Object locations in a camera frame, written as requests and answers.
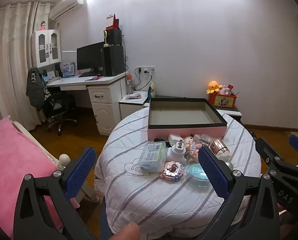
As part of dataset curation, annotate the white charger adapter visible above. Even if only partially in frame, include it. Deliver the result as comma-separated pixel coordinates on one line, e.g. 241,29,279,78
168,134,182,146

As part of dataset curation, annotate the white air conditioner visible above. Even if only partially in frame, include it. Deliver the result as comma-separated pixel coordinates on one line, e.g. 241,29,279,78
49,0,84,21

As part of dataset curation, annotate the beige curtain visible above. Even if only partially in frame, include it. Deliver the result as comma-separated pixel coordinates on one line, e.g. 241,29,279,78
0,2,51,130

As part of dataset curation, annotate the red paper bag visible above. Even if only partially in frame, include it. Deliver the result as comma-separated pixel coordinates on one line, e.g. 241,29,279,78
105,14,120,30

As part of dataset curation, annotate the rose gold cylinder jar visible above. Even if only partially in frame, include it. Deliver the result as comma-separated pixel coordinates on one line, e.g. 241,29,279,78
210,139,230,155

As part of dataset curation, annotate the yellow blue snack bag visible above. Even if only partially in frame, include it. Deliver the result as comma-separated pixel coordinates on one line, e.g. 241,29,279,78
148,81,156,99

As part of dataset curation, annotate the clear box green label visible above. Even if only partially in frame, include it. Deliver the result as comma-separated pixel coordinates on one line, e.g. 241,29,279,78
137,141,167,173

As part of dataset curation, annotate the black office chair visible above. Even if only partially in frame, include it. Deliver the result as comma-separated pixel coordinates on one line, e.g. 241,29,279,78
42,91,77,136

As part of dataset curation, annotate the pink black storage box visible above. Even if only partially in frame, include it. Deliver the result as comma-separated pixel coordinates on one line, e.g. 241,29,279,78
147,97,227,140

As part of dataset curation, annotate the teal clear oval case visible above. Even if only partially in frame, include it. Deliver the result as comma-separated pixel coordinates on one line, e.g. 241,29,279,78
186,164,210,187

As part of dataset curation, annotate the red toy storage bin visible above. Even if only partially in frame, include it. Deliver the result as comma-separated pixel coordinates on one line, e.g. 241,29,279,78
208,93,237,108

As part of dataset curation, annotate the pink blanket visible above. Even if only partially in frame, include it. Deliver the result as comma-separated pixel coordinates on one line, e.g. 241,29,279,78
0,116,81,239

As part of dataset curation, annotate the white side cabinet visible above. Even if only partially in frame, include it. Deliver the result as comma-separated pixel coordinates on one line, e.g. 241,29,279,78
119,91,150,119

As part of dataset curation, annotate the white computer desk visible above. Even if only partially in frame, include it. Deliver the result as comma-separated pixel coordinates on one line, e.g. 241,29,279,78
47,72,128,135

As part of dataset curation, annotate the black computer tower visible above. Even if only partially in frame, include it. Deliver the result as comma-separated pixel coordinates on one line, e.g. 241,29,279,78
103,45,125,76

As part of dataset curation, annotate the white plug diffuser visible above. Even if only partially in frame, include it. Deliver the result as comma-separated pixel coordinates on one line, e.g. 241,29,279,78
166,140,186,163

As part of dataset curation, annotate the orange octopus plush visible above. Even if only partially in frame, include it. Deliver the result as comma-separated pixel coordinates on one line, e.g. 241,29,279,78
206,81,223,94

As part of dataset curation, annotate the black hair clip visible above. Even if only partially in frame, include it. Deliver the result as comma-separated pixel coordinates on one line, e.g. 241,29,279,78
153,138,172,148

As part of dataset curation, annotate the person right hand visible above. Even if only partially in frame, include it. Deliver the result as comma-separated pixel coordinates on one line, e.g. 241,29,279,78
109,222,140,240

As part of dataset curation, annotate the dark hanging jacket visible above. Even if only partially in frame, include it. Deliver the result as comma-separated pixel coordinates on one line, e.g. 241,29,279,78
26,67,51,111

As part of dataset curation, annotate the pink brick block toy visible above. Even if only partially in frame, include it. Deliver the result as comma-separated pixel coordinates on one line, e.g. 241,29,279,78
160,161,184,182

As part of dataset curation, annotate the orange cap bottle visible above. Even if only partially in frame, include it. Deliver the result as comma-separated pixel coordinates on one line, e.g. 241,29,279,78
126,74,134,94

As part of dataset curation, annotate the small black speaker box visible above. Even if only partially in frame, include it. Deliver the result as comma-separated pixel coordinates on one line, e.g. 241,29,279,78
106,29,122,45

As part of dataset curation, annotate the white wall power strip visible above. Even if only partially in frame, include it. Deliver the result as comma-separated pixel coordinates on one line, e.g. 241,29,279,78
136,66,156,73

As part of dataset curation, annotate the white glass door cabinet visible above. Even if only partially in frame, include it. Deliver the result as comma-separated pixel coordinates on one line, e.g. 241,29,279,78
31,29,61,68

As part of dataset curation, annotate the black computer monitor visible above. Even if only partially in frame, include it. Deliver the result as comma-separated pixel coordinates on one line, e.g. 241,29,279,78
76,42,104,77

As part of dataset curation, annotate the pink pig doll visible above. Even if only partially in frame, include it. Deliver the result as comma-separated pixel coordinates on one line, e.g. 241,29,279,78
184,137,203,164

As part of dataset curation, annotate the striped white tablecloth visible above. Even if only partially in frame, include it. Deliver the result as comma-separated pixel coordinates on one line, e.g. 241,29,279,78
93,107,262,238

